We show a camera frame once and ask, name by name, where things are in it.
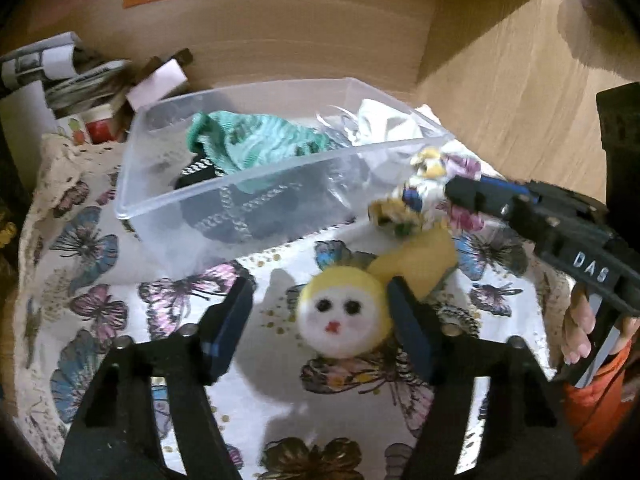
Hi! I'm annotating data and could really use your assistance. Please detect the red jar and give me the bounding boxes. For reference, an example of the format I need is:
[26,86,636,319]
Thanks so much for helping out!
[82,105,126,145]

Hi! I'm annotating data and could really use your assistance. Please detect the yellow plush toy white face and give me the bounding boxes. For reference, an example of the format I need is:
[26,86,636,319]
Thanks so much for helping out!
[295,227,460,359]

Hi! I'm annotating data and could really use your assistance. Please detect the clear plastic container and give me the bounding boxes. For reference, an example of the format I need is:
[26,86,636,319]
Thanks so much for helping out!
[115,77,457,281]

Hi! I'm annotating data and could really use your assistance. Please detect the stack of folded newspapers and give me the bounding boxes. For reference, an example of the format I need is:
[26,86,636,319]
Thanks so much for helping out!
[44,57,135,111]

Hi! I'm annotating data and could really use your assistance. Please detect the white cloth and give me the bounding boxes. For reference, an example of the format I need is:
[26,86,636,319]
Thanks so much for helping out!
[345,98,441,166]

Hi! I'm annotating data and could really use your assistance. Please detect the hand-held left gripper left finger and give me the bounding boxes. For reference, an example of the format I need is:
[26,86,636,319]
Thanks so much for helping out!
[56,276,256,480]

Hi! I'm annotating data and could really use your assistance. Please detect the black object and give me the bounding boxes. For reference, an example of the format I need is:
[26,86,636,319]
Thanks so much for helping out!
[595,80,640,211]

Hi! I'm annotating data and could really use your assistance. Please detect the white paper card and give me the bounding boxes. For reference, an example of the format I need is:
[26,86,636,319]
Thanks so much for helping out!
[125,58,188,111]

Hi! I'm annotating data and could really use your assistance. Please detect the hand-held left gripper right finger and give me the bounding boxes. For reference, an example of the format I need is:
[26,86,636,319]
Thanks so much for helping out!
[386,276,583,480]

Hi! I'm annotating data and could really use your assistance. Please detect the floral printed cloth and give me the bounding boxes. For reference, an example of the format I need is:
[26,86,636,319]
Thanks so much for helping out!
[367,141,486,238]

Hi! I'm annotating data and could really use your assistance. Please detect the person's right hand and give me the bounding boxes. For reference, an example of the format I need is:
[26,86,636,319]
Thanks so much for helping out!
[561,282,640,367]

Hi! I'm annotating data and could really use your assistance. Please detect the person's right forearm orange sleeve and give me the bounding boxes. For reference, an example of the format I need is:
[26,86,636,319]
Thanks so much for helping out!
[561,337,640,466]

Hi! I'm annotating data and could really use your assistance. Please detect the butterfly printed tablecloth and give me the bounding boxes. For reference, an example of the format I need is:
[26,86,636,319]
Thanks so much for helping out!
[15,105,573,480]

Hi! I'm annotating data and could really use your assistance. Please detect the white box fruit print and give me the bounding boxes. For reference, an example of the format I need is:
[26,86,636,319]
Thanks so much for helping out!
[55,114,91,147]

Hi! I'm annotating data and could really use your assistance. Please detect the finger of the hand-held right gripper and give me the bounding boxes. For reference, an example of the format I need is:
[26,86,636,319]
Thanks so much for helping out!
[444,176,516,218]
[479,174,535,199]

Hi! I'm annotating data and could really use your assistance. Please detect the black cloth chain pattern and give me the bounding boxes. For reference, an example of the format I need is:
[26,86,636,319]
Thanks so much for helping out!
[175,152,351,246]

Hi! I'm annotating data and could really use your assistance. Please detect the teal knitted cloth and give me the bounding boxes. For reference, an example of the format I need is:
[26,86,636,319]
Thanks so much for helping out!
[186,110,347,193]

